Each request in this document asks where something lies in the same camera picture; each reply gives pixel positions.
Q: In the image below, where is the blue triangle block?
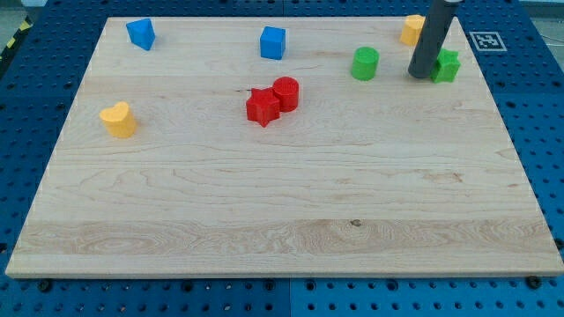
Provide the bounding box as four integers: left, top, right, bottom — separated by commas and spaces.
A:
126, 18, 156, 51

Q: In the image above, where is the yellow pentagon block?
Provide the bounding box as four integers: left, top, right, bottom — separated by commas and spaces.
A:
399, 14, 426, 46

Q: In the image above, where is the red star block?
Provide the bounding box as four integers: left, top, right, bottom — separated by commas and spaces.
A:
246, 87, 280, 128

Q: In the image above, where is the wooden board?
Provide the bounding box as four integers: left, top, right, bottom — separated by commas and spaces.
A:
6, 17, 563, 279

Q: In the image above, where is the blue cube block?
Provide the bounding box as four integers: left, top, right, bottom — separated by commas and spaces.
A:
259, 26, 286, 60

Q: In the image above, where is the green cylinder block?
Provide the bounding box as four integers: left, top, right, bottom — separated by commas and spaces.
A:
351, 47, 380, 81

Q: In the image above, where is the yellow heart block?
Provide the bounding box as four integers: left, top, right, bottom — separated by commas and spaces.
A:
99, 101, 137, 138

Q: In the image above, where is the red cylinder block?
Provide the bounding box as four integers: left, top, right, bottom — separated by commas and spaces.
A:
272, 77, 300, 112

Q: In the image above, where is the green star block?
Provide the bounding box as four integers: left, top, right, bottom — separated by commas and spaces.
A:
430, 48, 461, 83

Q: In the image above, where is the white fiducial marker tag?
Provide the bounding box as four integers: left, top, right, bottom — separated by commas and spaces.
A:
470, 31, 507, 52

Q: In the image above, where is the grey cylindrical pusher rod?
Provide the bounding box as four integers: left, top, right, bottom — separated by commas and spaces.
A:
408, 0, 463, 78

